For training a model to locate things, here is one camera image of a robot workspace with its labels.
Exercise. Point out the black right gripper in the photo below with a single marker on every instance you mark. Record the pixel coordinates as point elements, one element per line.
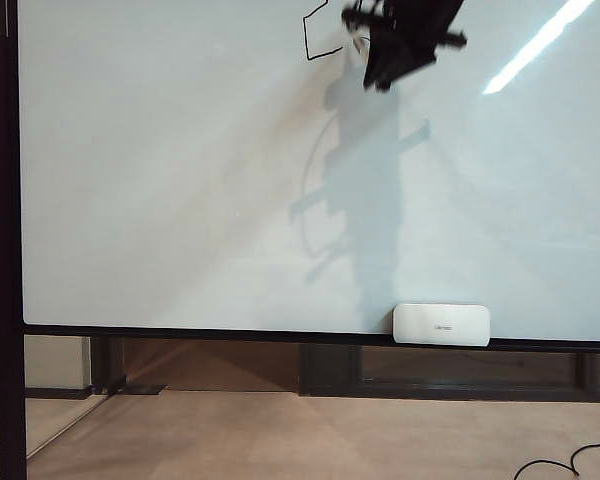
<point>400,50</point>

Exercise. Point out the white marker pen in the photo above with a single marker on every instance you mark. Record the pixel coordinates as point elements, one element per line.
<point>361,45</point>

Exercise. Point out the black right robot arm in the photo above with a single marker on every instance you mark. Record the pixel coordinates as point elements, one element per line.
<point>425,7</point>

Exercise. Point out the white glass whiteboard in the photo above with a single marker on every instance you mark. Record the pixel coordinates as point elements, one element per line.
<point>180,150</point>

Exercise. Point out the white whiteboard eraser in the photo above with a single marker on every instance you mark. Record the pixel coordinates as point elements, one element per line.
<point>441,325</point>

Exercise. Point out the dark wooden wall baseboard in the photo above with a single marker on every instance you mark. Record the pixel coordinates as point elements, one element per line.
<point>330,372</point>

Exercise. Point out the black whiteboard stand frame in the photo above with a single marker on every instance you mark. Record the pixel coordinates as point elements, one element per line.
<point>10,350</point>

